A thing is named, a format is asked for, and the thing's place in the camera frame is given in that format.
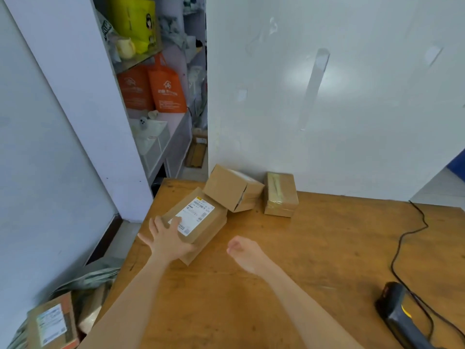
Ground pale yellow roll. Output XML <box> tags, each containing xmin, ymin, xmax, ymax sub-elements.
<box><xmin>116</xmin><ymin>36</ymin><xmax>137</xmax><ymax>61</ymax></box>

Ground black barcode scanner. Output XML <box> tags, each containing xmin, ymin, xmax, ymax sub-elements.
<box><xmin>374</xmin><ymin>281</ymin><xmax>436</xmax><ymax>349</ymax></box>

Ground person's left hand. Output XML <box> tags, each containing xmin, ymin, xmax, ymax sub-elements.
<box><xmin>137</xmin><ymin>216</ymin><xmax>198</xmax><ymax>267</ymax></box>

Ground small yellowish taped box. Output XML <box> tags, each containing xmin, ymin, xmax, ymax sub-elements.
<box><xmin>263</xmin><ymin>172</ymin><xmax>299</xmax><ymax>218</ymax></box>

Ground black scanner cable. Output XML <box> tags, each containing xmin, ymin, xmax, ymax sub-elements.
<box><xmin>390</xmin><ymin>200</ymin><xmax>465</xmax><ymax>342</ymax></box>

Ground blue plastic crate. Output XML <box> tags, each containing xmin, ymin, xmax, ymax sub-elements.
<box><xmin>447</xmin><ymin>148</ymin><xmax>465</xmax><ymax>182</ymax></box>

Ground person's right hand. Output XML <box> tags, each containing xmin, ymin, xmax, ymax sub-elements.
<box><xmin>226</xmin><ymin>235</ymin><xmax>271</xmax><ymax>277</ymax></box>

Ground person's left forearm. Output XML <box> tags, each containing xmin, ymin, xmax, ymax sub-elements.
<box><xmin>78</xmin><ymin>256</ymin><xmax>171</xmax><ymax>349</ymax></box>

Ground person's right forearm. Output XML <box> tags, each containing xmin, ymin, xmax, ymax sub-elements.
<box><xmin>260</xmin><ymin>263</ymin><xmax>364</xmax><ymax>349</ymax></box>

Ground double-layer cardboard box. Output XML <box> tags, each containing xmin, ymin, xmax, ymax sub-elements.
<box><xmin>202</xmin><ymin>164</ymin><xmax>265</xmax><ymax>213</ymax></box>

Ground yellow bag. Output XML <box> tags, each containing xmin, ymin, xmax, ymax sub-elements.
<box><xmin>107</xmin><ymin>0</ymin><xmax>161</xmax><ymax>55</ymax></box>

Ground grey sack of scanned boxes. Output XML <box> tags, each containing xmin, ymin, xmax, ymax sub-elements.
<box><xmin>7</xmin><ymin>257</ymin><xmax>123</xmax><ymax>349</ymax></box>

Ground flattened cardboard sheet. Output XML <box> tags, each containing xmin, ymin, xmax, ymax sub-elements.
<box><xmin>185</xmin><ymin>141</ymin><xmax>208</xmax><ymax>170</ymax></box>

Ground clear plastic storage bin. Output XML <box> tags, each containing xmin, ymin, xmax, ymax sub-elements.
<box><xmin>129</xmin><ymin>118</ymin><xmax>171</xmax><ymax>175</ymax></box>

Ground metal storage shelf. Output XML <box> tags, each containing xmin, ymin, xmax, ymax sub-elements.
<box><xmin>91</xmin><ymin>0</ymin><xmax>208</xmax><ymax>186</ymax></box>

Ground large labelled box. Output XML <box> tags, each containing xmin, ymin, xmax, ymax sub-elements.
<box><xmin>161</xmin><ymin>187</ymin><xmax>228</xmax><ymax>266</ymax></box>

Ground wooden table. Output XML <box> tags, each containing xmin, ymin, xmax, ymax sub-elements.
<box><xmin>93</xmin><ymin>177</ymin><xmax>465</xmax><ymax>349</ymax></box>

